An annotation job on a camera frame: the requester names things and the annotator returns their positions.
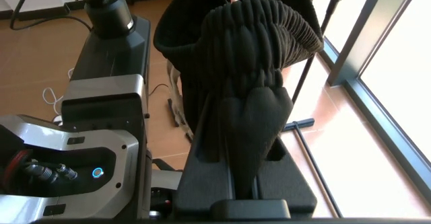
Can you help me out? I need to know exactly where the black cable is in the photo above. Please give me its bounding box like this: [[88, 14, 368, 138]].
[[9, 0, 94, 32]]

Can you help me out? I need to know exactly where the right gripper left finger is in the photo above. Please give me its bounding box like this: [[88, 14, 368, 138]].
[[173, 95, 236, 217]]

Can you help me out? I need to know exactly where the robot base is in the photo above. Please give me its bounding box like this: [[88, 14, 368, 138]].
[[0, 114, 185, 220]]

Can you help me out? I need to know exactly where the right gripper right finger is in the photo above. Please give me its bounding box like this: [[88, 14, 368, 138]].
[[257, 139, 318, 217]]

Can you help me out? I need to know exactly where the black clothes rack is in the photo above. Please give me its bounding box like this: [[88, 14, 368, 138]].
[[282, 0, 347, 219]]

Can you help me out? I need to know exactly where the black garment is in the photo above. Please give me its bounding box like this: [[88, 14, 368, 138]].
[[153, 0, 325, 198]]

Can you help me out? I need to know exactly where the white cable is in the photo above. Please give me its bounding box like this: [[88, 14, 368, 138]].
[[42, 67, 73, 124]]

